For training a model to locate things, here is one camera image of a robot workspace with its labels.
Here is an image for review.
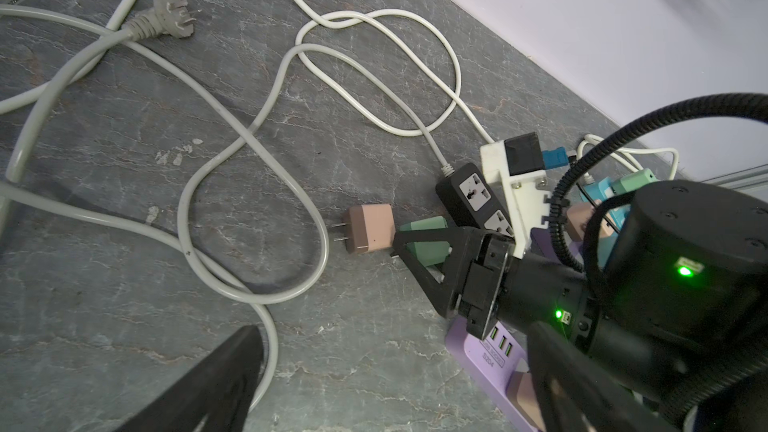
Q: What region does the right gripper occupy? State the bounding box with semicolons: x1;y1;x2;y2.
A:
393;227;594;342

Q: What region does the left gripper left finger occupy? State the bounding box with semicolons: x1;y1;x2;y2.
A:
118;325;264;432

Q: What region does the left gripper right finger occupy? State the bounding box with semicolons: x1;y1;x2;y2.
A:
527;322;674;431

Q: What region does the green plug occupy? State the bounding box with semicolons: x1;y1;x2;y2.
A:
611;169;658;195
395;215;451;270

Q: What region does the black power strip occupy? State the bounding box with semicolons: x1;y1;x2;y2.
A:
435;163;514;237

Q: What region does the pink plug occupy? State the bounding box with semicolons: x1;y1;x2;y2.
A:
565;202;616;242
328;204;396;255

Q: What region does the teal power strip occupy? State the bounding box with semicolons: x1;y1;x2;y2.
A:
583;177;630;228

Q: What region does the purple power strip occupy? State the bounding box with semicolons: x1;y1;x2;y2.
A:
445;316;538;431
530;226;616;261

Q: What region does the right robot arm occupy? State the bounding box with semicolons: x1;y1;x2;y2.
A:
393;93;767;431

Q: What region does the pink plug front strip left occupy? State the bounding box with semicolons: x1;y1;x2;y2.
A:
507;372;546;431

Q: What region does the purple power strip front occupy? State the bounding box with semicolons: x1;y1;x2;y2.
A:
445;316;538;431

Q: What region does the white cable teal strip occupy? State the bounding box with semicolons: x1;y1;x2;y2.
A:
575;134;680;180

